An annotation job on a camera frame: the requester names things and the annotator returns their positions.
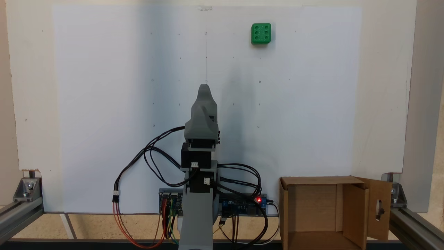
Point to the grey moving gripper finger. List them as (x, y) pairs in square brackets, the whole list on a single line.
[(197, 118)]

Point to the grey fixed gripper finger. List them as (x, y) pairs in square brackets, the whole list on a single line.
[(208, 100)]

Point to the green die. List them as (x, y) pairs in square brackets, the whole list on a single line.
[(261, 33)]

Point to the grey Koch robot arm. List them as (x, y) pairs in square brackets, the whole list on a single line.
[(196, 222)]

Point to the blue circuit board red LED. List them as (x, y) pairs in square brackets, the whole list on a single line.
[(242, 205)]

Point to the small clear tape strip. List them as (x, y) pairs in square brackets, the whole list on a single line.
[(204, 8)]

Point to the large white paper sheet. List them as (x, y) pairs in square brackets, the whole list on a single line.
[(104, 104)]

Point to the brown cardboard box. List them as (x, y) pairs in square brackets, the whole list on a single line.
[(312, 208)]

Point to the black frame bar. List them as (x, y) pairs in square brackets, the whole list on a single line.
[(69, 244)]

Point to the metal corner bracket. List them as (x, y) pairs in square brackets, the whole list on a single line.
[(27, 189), (398, 196)]

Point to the aluminium frame rail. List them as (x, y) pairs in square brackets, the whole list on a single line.
[(19, 218), (416, 227)]

